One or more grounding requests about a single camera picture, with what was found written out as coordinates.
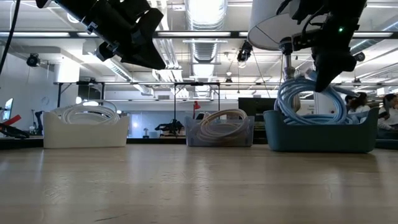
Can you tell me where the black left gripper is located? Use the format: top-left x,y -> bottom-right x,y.
90,12 -> 167,71

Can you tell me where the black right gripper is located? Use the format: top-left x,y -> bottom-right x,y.
312,17 -> 363,93

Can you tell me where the beige USB cable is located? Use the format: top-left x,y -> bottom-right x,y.
198,108 -> 250,138
200,121 -> 249,144

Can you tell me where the person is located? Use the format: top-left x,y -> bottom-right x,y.
377,93 -> 398,131
344,92 -> 371,114

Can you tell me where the small red object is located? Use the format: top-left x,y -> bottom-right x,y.
192,101 -> 202,119

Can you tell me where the blue plastic bin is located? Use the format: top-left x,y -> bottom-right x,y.
263,107 -> 380,154

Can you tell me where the black robot device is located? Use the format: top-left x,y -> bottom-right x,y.
154,119 -> 186,137

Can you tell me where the white shade silver table lamp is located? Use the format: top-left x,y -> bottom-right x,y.
248,0 -> 315,113

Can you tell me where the black computer monitor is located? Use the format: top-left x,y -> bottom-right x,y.
238,97 -> 277,122

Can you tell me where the white plastic bin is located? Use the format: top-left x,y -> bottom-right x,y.
42,111 -> 131,149

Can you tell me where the clear plastic bin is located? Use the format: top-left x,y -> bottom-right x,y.
185,115 -> 256,147

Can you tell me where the bright computer screen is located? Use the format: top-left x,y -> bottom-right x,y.
2,98 -> 15,121

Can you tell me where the red bar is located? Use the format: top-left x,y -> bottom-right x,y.
0,114 -> 22,127

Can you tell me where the black low equipment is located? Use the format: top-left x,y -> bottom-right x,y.
0,123 -> 31,139

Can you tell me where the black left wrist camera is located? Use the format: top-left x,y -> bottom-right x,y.
108,0 -> 165,43

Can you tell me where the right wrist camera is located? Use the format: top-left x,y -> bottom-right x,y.
291,29 -> 324,52

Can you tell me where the black metal station frame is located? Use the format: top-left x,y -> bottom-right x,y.
173,82 -> 221,138
55,80 -> 106,116

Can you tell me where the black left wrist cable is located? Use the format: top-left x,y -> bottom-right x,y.
0,0 -> 22,75

